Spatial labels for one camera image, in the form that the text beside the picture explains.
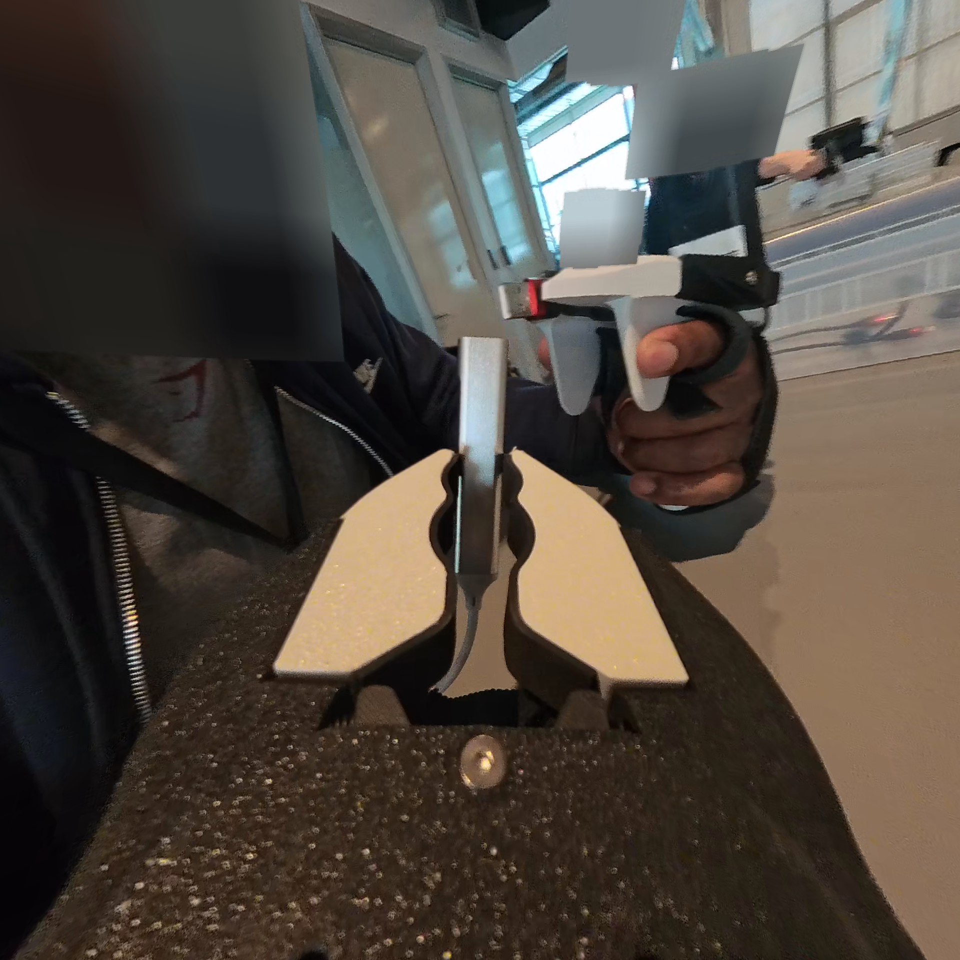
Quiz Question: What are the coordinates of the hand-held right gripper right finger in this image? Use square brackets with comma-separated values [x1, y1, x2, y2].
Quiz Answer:
[502, 447, 691, 726]

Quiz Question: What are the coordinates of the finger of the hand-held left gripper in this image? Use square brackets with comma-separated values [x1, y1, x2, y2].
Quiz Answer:
[540, 255, 687, 414]
[536, 307, 603, 417]

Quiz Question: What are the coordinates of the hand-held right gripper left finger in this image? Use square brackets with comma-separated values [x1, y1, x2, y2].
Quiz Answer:
[271, 450, 460, 724]

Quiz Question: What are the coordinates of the black cable with red plugs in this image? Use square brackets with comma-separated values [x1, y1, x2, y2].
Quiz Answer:
[498, 279, 549, 325]

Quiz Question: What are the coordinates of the silver usb hub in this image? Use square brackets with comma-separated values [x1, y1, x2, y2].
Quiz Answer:
[431, 336, 513, 695]

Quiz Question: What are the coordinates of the person's left forearm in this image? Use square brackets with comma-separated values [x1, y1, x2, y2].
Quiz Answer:
[330, 232, 627, 485]

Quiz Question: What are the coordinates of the person's left hand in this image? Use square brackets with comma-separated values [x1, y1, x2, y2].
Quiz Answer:
[603, 321, 766, 507]

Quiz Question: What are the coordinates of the person's torso in zip jacket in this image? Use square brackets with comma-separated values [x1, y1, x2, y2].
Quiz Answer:
[0, 352, 391, 826]

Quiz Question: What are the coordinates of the white glass partition frame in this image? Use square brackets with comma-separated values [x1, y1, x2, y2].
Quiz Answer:
[300, 0, 562, 339]

